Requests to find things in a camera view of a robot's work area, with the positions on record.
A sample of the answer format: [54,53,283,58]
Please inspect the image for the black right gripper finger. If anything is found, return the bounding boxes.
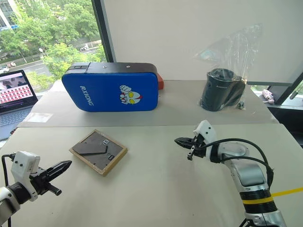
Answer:
[176,142,194,150]
[174,137,194,144]

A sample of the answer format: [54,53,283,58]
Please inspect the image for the pink shoes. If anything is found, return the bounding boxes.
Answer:
[262,89,276,104]

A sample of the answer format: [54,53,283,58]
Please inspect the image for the yellow strap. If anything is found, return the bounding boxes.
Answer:
[241,186,303,205]

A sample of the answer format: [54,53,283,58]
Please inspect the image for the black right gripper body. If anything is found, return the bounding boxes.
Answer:
[187,134,209,161]

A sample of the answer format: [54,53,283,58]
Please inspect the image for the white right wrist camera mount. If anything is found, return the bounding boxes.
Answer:
[193,120,217,158]

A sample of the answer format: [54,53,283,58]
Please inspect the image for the black cylindrical device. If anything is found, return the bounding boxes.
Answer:
[199,68,246,112]

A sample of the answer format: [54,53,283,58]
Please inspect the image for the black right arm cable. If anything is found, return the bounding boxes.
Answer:
[196,138,275,190]

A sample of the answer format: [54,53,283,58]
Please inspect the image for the dark window frame post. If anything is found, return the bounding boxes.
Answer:
[90,0,117,63]

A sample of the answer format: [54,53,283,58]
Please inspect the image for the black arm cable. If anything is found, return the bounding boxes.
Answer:
[196,138,275,190]
[1,153,17,227]

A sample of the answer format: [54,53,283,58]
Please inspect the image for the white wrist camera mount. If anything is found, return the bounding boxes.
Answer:
[193,120,217,158]
[10,151,41,202]

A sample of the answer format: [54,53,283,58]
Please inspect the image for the wooden picture frame face-down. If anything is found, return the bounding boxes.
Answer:
[69,129,129,177]

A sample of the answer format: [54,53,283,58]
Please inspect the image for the blue cartoon kick pad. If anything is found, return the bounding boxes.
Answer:
[61,61,160,113]

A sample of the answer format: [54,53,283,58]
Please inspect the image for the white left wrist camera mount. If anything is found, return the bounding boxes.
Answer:
[10,151,41,202]

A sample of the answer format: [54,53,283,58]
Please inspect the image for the black cylinder in plastic bag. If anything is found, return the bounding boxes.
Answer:
[192,23,264,112]

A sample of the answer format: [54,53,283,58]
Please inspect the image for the window with handle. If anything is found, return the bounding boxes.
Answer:
[246,70,303,106]

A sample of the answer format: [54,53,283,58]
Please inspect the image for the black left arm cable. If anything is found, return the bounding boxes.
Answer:
[1,153,17,227]

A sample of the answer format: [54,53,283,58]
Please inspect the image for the open grey laptop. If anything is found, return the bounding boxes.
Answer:
[0,69,42,141]

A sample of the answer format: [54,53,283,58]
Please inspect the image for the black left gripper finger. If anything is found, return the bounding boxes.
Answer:
[48,163,72,183]
[46,160,72,176]

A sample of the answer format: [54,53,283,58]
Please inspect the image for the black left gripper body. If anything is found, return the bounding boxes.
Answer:
[28,166,63,197]

